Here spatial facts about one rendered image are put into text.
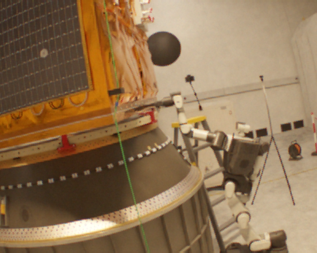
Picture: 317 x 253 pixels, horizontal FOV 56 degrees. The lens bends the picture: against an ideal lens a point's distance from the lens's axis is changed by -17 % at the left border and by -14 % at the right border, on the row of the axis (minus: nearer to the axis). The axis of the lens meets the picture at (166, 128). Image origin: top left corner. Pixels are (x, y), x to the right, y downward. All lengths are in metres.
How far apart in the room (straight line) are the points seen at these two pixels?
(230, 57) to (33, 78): 8.55
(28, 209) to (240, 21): 9.06
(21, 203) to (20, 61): 0.88
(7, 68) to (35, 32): 0.28
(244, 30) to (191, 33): 1.63
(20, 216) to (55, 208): 0.27
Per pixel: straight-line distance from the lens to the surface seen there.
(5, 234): 2.21
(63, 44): 1.84
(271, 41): 10.39
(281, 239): 3.30
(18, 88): 1.95
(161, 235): 2.20
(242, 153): 2.83
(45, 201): 2.07
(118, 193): 2.08
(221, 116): 6.00
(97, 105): 1.80
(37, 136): 1.96
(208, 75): 9.97
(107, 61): 1.83
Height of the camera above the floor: 1.83
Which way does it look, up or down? 5 degrees down
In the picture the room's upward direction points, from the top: 12 degrees counter-clockwise
